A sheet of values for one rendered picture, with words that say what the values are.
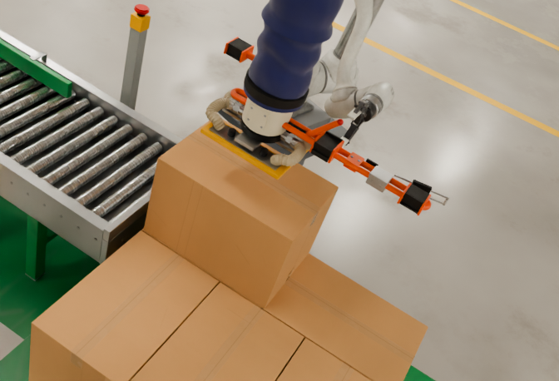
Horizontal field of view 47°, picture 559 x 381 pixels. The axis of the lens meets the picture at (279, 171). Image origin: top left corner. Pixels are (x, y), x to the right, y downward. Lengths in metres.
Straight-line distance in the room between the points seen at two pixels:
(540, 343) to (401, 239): 0.94
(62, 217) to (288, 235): 0.97
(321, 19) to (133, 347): 1.28
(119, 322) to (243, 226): 0.56
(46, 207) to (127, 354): 0.78
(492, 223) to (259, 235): 2.41
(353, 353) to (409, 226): 1.64
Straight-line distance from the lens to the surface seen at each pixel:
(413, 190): 2.22
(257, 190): 2.45
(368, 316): 2.75
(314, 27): 2.05
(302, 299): 2.69
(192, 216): 2.52
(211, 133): 2.34
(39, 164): 2.98
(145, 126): 3.18
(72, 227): 2.78
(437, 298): 3.79
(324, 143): 2.26
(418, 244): 4.02
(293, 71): 2.13
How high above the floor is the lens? 2.55
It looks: 39 degrees down
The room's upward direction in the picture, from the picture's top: 20 degrees clockwise
